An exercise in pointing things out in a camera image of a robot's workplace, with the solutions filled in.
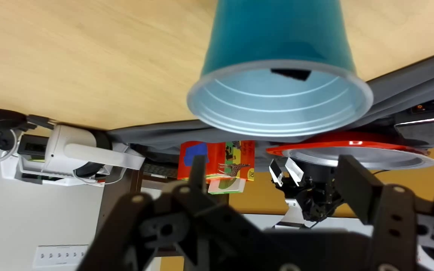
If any red rimmed metal plate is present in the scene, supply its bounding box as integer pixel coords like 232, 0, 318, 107
267, 131, 434, 170

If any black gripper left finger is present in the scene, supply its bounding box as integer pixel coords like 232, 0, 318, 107
188, 155, 206, 192

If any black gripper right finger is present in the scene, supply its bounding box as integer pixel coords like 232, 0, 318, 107
334, 155, 383, 224

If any white VR headset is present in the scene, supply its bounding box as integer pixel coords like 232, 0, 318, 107
0, 125, 144, 186

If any red cardboard box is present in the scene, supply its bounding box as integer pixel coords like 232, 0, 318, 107
176, 141, 256, 194

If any light blue plastic cup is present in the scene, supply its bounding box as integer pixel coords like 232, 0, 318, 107
187, 0, 373, 138

